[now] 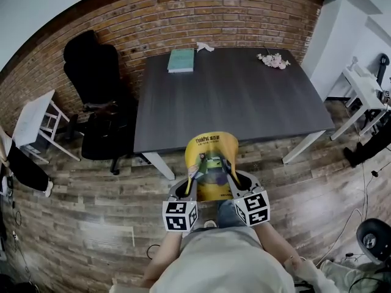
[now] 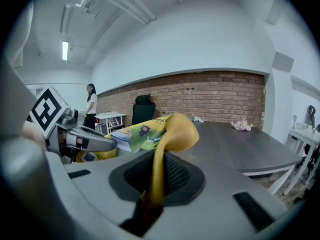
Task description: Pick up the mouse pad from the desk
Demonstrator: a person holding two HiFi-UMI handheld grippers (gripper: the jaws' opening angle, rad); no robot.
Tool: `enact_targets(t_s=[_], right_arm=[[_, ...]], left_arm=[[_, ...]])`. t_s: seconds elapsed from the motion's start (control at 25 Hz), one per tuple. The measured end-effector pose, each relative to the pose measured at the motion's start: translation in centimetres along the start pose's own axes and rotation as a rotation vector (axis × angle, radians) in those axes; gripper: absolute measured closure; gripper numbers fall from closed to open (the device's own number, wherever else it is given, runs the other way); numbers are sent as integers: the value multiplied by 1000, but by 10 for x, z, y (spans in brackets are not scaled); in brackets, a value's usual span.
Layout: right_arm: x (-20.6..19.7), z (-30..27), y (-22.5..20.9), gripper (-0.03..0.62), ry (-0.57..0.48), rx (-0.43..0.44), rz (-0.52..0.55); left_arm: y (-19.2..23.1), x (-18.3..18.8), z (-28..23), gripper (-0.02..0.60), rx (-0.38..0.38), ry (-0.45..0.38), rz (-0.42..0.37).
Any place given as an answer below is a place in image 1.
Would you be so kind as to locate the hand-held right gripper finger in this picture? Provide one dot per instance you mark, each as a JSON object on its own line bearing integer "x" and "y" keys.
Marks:
{"x": 232, "y": 185}
{"x": 253, "y": 183}

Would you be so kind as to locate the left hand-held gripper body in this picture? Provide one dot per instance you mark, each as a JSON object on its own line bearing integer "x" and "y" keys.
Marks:
{"x": 177, "y": 217}

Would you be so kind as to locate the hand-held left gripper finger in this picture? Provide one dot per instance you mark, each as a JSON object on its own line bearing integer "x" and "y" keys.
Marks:
{"x": 193, "y": 191}
{"x": 176, "y": 189}

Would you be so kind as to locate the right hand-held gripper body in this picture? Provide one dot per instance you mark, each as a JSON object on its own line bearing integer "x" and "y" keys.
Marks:
{"x": 253, "y": 209}

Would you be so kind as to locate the yellow printed mouse pad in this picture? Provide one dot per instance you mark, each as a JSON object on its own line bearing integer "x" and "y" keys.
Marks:
{"x": 210, "y": 146}

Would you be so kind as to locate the person's left forearm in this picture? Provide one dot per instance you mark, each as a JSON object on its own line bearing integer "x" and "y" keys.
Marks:
{"x": 165, "y": 255}

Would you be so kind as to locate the person's right forearm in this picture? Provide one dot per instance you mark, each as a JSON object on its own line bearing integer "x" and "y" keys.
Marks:
{"x": 275, "y": 243}

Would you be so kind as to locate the person's jeans leg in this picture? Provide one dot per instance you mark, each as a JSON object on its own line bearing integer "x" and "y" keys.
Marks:
{"x": 227, "y": 215}

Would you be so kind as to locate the person's white shoe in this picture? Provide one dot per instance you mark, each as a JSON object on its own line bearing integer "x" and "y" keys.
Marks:
{"x": 210, "y": 224}

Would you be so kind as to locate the person's white shirt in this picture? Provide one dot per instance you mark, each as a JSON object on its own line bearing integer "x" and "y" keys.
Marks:
{"x": 223, "y": 264}

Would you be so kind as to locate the dark grey table white legs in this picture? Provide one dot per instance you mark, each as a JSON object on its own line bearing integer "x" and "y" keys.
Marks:
{"x": 229, "y": 102}

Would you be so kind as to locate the black round stool base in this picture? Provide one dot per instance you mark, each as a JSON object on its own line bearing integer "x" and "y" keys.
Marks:
{"x": 372, "y": 240}

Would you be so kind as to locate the pink flower sprig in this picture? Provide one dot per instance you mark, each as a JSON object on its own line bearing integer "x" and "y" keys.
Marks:
{"x": 273, "y": 60}

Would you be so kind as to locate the teal book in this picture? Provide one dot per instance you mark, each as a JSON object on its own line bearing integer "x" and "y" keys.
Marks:
{"x": 181, "y": 60}

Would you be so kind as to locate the crumpled white tissue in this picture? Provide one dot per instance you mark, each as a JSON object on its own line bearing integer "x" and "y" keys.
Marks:
{"x": 204, "y": 47}

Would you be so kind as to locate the black office chair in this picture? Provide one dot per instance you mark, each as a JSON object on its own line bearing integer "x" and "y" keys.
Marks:
{"x": 94, "y": 72}

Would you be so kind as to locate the white desk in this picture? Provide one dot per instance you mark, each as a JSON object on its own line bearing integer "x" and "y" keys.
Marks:
{"x": 365, "y": 90}

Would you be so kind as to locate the small white desk ornament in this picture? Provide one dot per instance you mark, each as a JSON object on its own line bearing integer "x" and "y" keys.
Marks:
{"x": 353, "y": 63}

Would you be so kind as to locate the small white side table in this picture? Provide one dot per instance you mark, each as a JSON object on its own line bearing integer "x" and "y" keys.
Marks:
{"x": 32, "y": 117}

